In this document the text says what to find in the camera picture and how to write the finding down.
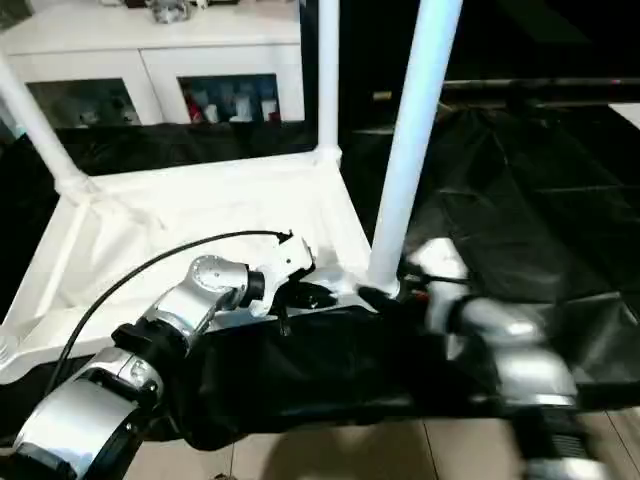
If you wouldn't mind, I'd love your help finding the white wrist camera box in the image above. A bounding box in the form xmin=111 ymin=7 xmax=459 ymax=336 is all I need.
xmin=404 ymin=238 xmax=473 ymax=333
xmin=246 ymin=234 xmax=317 ymax=321

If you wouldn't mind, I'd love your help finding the grey toy figure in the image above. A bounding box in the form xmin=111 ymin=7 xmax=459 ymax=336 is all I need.
xmin=148 ymin=0 xmax=193 ymax=25

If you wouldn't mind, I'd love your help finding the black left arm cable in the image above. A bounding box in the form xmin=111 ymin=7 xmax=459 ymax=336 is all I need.
xmin=45 ymin=229 xmax=295 ymax=401

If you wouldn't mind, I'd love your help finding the white sideboard cabinet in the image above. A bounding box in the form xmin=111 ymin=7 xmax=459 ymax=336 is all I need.
xmin=0 ymin=0 xmax=307 ymax=129

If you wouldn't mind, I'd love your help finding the white plastic table top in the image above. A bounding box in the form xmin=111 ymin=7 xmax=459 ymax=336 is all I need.
xmin=0 ymin=150 xmax=403 ymax=383

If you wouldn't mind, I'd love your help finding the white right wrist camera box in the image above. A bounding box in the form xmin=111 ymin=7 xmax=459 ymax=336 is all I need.
xmin=404 ymin=238 xmax=473 ymax=333

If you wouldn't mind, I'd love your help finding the white plastic table leg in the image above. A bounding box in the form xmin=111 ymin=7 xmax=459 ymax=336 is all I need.
xmin=364 ymin=0 xmax=464 ymax=301
xmin=0 ymin=55 xmax=93 ymax=197
xmin=0 ymin=332 xmax=21 ymax=365
xmin=316 ymin=0 xmax=344 ymax=167

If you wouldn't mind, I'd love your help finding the black plastic mat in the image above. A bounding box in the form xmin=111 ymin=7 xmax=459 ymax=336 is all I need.
xmin=0 ymin=100 xmax=640 ymax=451

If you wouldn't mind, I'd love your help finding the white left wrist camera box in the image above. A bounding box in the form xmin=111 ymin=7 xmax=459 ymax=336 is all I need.
xmin=246 ymin=234 xmax=317 ymax=321

